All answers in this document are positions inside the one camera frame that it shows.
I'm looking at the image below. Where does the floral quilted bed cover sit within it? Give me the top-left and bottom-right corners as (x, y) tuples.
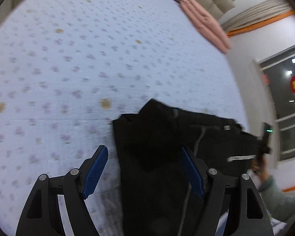
(0, 0), (248, 235)

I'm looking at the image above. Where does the grey-green right sleeve forearm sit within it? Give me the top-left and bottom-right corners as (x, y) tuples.
(259, 176), (295, 223)

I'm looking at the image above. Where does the black hooded jacket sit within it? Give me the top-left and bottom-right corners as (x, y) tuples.
(112, 99), (258, 235)

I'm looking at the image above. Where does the orange trimmed curtain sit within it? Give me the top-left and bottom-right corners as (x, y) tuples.
(222, 0), (295, 37)

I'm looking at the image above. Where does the person's right hand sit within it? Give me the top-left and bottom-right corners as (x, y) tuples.
(251, 157), (270, 184)

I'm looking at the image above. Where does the folded pink blanket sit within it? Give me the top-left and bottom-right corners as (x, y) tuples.
(180, 0), (232, 54)

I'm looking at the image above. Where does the dark window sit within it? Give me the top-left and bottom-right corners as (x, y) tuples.
(255, 45), (295, 160)

